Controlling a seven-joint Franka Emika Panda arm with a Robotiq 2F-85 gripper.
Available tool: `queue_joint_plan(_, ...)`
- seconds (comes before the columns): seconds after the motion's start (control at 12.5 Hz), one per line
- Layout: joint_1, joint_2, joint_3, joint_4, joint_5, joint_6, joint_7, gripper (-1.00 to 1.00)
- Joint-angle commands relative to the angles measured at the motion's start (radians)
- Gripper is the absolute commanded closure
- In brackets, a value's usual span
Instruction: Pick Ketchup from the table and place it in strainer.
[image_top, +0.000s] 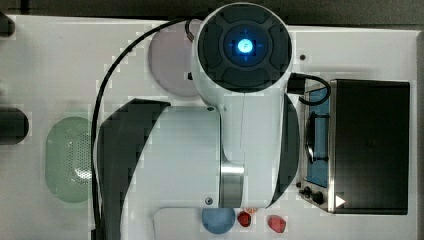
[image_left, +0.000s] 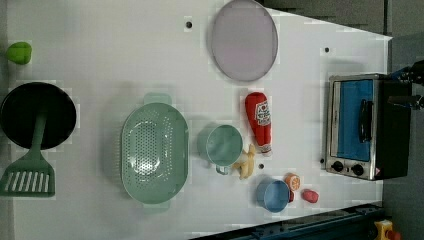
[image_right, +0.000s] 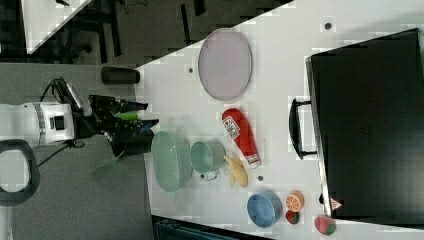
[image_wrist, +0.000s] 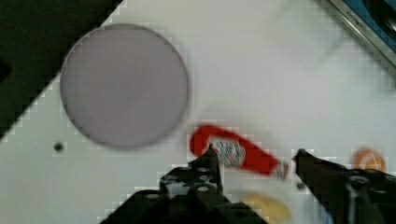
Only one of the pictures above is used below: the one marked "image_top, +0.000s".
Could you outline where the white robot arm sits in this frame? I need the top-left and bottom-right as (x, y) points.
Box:
(96, 3), (299, 240)

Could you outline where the green oval strainer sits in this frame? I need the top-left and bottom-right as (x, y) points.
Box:
(45, 117), (92, 203)

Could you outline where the lilac round plate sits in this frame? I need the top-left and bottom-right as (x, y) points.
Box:
(148, 22), (198, 97)

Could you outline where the orange slice toy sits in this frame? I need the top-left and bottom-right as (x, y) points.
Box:
(243, 208), (258, 215)

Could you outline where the blue bowl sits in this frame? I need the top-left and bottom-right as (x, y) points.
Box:
(201, 208), (235, 234)

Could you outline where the small red strawberry toy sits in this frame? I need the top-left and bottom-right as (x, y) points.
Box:
(237, 211), (251, 227)

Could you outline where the large red strawberry toy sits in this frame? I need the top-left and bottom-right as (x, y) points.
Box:
(267, 215), (286, 233)

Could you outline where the black toaster oven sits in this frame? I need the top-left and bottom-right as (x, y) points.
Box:
(297, 79), (410, 215)

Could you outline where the black frying pan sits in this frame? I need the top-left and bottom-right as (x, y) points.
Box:
(0, 107), (29, 145)

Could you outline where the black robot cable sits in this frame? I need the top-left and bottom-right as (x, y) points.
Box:
(90, 18), (198, 240)

